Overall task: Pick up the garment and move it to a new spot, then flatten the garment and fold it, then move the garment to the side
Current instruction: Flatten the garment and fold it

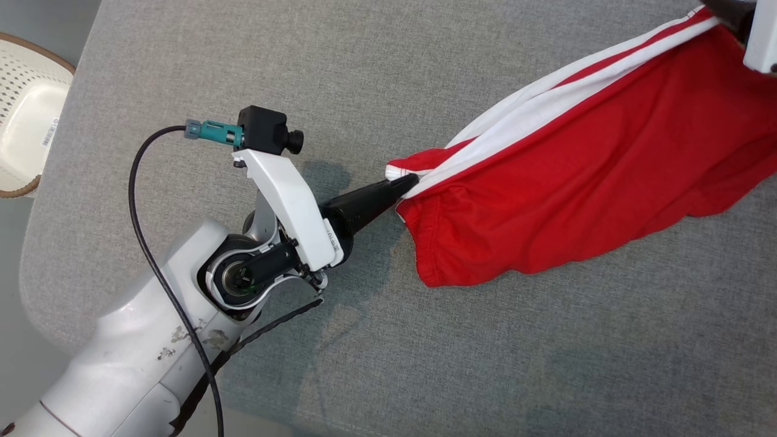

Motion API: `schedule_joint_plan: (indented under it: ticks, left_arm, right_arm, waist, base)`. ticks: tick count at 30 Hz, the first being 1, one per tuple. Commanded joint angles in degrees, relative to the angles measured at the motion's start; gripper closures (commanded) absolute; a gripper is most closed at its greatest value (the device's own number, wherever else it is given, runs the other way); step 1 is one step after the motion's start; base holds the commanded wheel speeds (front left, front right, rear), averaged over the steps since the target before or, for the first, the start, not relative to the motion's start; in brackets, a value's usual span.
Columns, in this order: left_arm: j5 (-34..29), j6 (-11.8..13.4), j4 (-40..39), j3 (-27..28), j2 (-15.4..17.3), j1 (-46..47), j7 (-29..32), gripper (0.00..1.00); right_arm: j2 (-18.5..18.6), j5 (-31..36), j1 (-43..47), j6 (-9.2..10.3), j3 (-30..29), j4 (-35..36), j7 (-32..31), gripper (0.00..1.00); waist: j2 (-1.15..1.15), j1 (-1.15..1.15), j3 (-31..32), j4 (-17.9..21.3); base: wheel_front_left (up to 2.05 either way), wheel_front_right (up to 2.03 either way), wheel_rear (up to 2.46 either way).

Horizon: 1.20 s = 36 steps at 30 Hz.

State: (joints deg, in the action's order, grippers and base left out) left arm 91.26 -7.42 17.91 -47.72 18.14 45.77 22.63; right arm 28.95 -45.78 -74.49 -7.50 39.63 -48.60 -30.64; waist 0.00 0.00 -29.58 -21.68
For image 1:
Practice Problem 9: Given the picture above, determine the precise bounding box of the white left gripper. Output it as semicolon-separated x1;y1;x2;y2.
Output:
232;149;421;271

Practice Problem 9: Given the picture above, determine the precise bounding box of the red shorts white trim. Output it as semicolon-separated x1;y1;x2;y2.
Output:
385;6;777;288

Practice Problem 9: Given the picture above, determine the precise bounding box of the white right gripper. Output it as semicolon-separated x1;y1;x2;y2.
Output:
701;0;777;75

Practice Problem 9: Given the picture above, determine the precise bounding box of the white laundry basket brown rim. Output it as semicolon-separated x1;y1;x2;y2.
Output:
0;32;76;199

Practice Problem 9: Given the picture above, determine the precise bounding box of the left arm braided black cable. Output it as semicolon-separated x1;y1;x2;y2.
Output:
170;297;324;437

